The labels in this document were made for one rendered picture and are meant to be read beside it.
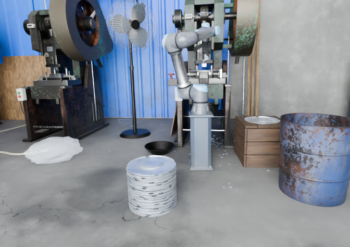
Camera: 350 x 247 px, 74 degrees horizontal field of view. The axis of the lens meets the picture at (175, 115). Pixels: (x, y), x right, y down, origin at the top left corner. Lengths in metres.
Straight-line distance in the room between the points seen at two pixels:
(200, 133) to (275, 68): 2.30
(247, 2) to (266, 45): 1.66
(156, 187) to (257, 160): 0.99
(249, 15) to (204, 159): 1.29
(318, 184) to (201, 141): 0.82
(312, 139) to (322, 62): 2.69
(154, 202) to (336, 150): 1.03
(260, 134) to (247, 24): 0.98
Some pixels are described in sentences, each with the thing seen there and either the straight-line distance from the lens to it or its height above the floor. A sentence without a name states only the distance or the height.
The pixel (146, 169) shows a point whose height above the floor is 0.24.
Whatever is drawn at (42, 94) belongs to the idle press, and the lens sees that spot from 3.07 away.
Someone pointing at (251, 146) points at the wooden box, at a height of 0.18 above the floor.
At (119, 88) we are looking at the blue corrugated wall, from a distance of 4.04.
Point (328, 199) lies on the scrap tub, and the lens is 1.67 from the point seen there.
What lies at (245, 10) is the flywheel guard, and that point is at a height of 1.28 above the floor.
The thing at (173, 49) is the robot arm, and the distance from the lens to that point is 1.76.
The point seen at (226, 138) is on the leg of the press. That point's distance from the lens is 2.42.
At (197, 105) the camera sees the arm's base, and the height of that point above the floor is 0.52.
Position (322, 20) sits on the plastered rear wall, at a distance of 4.13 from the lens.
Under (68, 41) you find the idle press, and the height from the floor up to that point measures 1.10.
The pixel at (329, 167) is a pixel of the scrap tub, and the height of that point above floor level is 0.25.
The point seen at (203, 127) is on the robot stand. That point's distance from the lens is 1.83.
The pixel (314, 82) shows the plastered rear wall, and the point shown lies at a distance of 4.08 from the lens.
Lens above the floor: 0.80
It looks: 11 degrees down
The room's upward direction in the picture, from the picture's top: 1 degrees counter-clockwise
